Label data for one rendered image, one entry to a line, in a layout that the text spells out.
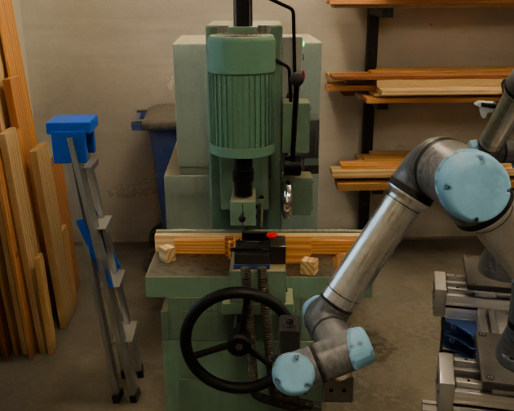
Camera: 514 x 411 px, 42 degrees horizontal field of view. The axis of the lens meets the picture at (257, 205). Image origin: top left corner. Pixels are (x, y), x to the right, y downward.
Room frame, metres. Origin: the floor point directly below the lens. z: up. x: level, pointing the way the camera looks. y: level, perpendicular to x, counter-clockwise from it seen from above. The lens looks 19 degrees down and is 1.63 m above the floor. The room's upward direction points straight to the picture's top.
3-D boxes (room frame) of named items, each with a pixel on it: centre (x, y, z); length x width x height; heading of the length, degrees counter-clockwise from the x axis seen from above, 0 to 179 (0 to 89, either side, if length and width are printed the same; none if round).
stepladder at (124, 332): (2.44, 0.63, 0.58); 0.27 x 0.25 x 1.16; 92
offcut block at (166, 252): (1.71, 0.25, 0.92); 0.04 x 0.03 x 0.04; 42
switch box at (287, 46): (2.07, -0.11, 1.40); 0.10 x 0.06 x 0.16; 179
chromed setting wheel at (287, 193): (1.88, -0.09, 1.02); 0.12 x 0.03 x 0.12; 179
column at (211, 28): (2.05, 0.03, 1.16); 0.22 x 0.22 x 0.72; 89
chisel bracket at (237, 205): (1.77, 0.04, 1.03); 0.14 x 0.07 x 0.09; 179
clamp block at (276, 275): (1.56, 0.00, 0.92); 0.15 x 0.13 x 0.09; 89
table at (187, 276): (1.65, 0.00, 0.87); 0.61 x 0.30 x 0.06; 89
